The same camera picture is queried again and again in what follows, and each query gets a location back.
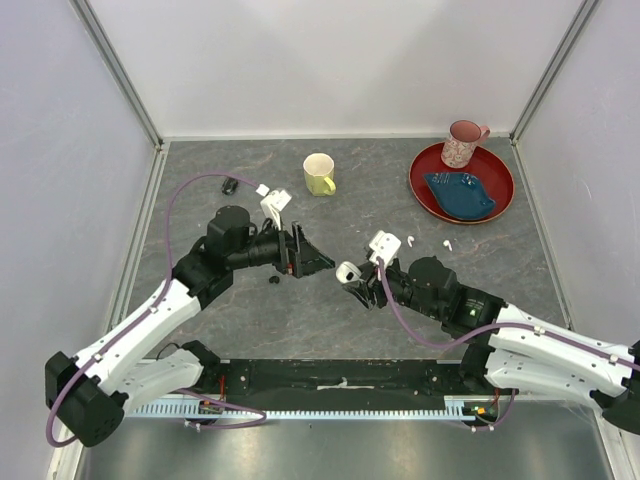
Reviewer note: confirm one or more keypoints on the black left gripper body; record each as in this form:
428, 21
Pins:
282, 251

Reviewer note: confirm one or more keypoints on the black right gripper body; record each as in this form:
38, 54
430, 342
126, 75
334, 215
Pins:
396, 281

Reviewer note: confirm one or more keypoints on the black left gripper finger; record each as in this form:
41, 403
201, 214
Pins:
308, 268
306, 255

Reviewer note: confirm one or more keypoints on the white earbud charging case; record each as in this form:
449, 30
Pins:
347, 272

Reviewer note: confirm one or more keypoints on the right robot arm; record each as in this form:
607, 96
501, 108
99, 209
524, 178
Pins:
508, 348

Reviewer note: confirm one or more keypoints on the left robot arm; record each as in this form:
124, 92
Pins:
90, 393

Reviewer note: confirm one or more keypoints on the yellow-green ceramic mug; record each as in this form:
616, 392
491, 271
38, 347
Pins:
319, 174

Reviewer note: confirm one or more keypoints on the black clip object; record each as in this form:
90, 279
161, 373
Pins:
229, 186

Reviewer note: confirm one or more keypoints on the blue leaf-shaped dish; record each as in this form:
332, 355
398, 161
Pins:
460, 195

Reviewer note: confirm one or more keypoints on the red round tray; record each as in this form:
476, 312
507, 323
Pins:
485, 165

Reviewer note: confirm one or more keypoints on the pink patterned mug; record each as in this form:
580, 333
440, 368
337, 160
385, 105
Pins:
464, 137

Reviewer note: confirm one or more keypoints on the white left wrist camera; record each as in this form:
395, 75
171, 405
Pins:
273, 202

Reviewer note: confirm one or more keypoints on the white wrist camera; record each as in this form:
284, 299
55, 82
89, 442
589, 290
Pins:
273, 202
383, 246

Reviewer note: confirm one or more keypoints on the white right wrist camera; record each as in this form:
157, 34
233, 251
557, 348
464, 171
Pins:
383, 246

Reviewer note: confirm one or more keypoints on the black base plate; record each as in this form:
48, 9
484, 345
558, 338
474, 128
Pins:
272, 384

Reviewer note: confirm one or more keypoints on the light blue cable duct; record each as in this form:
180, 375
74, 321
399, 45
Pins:
192, 409

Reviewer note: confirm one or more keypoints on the left aluminium frame post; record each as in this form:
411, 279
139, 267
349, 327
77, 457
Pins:
101, 41

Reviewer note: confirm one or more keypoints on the aluminium frame post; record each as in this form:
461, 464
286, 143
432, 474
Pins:
569, 40
101, 41

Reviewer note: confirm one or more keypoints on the right aluminium frame post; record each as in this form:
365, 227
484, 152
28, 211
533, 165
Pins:
569, 40

